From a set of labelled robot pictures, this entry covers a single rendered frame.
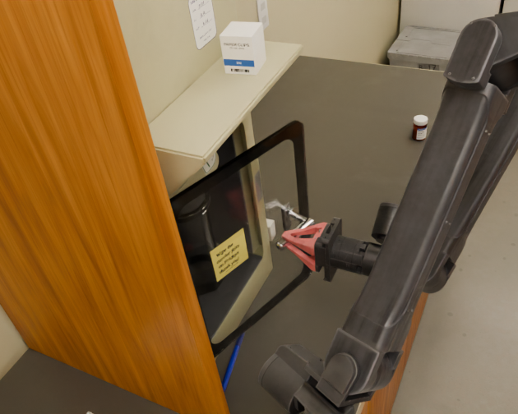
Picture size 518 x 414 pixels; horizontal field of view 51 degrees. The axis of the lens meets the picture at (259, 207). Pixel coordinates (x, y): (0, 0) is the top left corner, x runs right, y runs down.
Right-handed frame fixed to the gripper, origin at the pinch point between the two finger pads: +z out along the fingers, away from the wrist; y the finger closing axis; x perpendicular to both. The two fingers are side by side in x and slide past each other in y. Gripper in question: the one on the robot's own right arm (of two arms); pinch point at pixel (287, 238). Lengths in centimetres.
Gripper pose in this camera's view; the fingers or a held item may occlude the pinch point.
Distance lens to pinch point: 98.5
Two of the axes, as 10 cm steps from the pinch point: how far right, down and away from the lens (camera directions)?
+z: -9.0, -2.1, 4.0
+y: -1.1, -7.5, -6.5
